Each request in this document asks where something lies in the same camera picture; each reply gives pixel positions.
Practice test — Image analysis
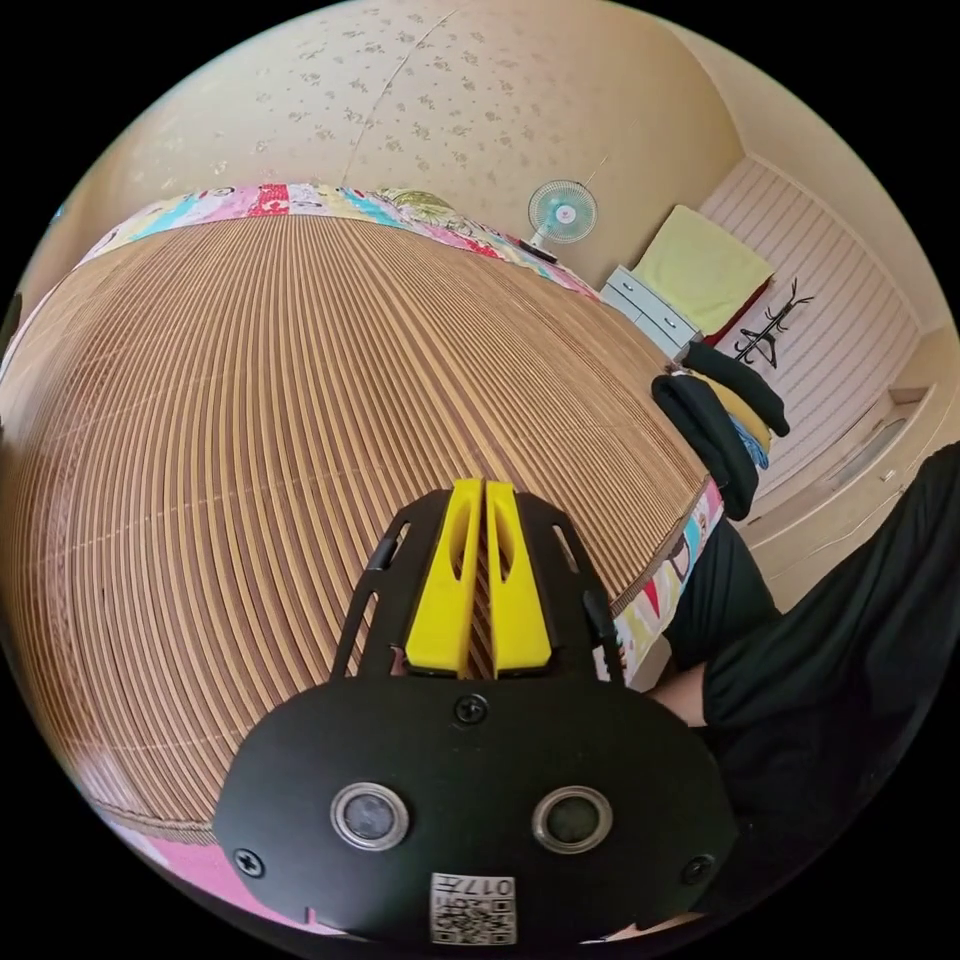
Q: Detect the white and teal fan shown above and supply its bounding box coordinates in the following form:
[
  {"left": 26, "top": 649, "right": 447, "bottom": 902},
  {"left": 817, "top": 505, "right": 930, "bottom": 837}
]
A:
[{"left": 522, "top": 179, "right": 601, "bottom": 262}]

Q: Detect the pile of clothes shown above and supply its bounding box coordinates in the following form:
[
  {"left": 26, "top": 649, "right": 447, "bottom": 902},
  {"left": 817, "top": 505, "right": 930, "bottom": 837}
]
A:
[{"left": 650, "top": 341, "right": 792, "bottom": 523}]

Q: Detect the yellow-green towel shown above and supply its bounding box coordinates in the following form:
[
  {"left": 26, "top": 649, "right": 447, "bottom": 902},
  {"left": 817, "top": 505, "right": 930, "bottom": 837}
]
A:
[{"left": 635, "top": 203, "right": 776, "bottom": 337}]

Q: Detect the white drawer cabinet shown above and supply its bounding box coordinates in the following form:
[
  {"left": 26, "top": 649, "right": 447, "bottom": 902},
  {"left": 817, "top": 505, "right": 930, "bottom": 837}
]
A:
[{"left": 602, "top": 265, "right": 705, "bottom": 360}]

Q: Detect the person's body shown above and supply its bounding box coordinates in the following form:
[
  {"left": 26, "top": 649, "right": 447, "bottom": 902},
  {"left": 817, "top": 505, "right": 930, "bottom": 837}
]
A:
[{"left": 650, "top": 442, "right": 960, "bottom": 920}]

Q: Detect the bed with woven mat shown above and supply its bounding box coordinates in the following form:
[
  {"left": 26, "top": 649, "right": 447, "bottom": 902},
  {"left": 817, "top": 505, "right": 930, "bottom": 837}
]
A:
[{"left": 0, "top": 182, "right": 726, "bottom": 937}]

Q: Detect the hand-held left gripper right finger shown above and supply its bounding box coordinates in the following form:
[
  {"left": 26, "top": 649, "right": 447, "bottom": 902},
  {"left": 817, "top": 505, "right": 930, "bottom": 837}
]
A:
[{"left": 485, "top": 481, "right": 550, "bottom": 671}]

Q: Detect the black coat rack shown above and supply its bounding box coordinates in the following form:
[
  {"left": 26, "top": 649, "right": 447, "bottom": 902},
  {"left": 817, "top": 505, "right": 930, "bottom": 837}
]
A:
[{"left": 731, "top": 276, "right": 816, "bottom": 372}]

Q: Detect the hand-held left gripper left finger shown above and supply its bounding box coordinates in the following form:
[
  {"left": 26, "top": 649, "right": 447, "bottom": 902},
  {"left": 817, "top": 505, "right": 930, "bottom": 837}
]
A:
[{"left": 404, "top": 479, "right": 484, "bottom": 670}]

